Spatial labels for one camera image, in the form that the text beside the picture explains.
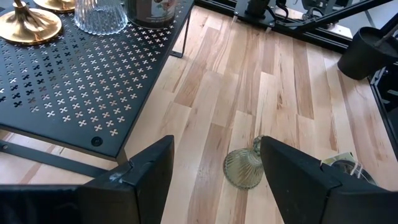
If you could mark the black metal stand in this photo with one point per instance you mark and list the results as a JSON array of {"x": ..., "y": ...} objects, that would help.
[{"x": 342, "y": 11}]

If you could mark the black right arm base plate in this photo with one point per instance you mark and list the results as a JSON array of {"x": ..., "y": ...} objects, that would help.
[{"x": 241, "y": 12}]

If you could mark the black crossbar with silver bracket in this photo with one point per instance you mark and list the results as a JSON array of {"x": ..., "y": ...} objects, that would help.
[{"x": 388, "y": 109}]

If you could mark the black plant pot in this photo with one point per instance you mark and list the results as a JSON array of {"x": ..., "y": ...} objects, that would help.
[{"x": 360, "y": 56}]

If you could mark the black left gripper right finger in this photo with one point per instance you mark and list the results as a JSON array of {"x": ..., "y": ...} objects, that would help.
[{"x": 298, "y": 186}]

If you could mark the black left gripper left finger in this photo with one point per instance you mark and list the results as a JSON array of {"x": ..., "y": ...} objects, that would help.
[{"x": 146, "y": 193}]

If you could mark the clear ribbed glass candle holder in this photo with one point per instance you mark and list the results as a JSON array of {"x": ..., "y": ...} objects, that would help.
[{"x": 99, "y": 17}]

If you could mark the black perforated metal shelf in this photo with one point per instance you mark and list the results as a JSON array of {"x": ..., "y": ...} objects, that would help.
[{"x": 77, "y": 93}]

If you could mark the green ribbed glass candle holder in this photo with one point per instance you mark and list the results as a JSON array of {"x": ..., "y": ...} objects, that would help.
[{"x": 242, "y": 169}]

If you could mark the black aluminium table frame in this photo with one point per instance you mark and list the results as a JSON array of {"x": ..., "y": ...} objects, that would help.
[{"x": 311, "y": 37}]

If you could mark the short gold candlestick holder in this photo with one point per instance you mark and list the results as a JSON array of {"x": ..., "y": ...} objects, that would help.
[{"x": 31, "y": 26}]

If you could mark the silver glass holder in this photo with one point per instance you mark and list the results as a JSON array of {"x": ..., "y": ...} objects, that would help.
[
  {"x": 354, "y": 171},
  {"x": 149, "y": 14}
]

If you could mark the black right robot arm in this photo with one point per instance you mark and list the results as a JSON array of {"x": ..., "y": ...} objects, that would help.
[{"x": 258, "y": 6}]

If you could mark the tall gold candlestick holder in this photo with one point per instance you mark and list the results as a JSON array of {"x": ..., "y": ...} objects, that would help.
[{"x": 54, "y": 4}]

